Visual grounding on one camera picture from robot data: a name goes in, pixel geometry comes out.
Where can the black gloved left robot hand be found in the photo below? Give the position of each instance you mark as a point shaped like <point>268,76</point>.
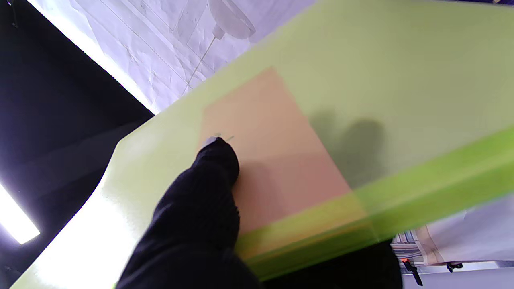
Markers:
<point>192,228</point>

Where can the pink paper receipt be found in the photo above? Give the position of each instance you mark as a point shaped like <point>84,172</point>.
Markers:
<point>265,140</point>

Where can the yellow folder slide bar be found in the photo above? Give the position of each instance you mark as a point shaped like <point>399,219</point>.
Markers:
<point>421,196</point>

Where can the yellow-green translucent file folder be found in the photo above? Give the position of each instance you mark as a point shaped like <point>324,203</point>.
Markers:
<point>381,60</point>

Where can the white tube lamp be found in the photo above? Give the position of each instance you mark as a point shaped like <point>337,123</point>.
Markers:
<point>14,220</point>

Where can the black orange spring clamp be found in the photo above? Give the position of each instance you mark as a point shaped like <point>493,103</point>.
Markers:
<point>411,271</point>

